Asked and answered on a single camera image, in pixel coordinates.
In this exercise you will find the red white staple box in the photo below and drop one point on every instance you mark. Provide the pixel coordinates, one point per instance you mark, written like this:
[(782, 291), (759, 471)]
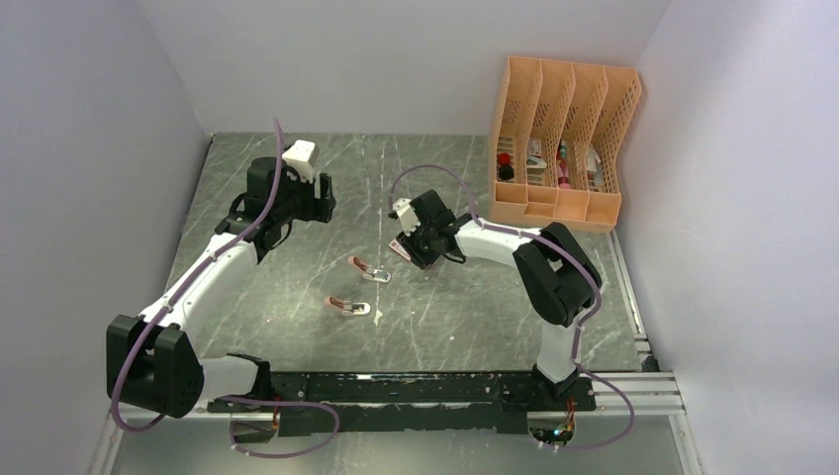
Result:
[(397, 249)]

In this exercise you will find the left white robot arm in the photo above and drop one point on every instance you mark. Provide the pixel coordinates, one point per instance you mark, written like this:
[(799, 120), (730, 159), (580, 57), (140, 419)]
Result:
[(151, 362)]

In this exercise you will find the orange file organizer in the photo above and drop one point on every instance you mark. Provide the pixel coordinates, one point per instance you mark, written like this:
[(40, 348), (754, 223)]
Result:
[(554, 141)]

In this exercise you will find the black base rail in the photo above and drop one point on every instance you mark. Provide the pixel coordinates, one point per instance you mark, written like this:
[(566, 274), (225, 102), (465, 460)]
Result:
[(504, 401)]

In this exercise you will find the pink stapler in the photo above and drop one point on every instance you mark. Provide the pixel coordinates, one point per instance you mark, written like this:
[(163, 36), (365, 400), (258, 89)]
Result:
[(348, 308), (369, 271)]

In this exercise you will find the red black item in organizer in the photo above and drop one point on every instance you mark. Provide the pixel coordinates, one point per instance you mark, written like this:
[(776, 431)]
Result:
[(505, 167)]

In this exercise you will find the pink items in organizer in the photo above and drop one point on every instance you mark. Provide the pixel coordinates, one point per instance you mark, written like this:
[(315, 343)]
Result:
[(536, 166)]

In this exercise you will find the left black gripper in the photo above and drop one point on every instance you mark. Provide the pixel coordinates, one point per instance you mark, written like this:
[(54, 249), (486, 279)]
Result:
[(319, 209)]

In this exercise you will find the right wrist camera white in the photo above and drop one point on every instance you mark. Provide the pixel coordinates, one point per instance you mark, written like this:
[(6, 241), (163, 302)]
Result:
[(403, 212)]

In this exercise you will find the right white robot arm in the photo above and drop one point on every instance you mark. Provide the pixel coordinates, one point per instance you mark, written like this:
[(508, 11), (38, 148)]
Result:
[(563, 286)]

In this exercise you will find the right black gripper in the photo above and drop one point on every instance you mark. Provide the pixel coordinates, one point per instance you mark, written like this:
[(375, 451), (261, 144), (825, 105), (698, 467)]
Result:
[(418, 258)]

